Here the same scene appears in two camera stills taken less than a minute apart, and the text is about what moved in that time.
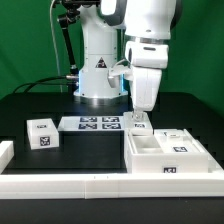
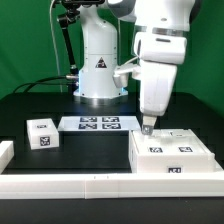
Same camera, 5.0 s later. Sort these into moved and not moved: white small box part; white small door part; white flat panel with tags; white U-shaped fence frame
Moved: white small door part
Not moved: white flat panel with tags; white U-shaped fence frame; white small box part
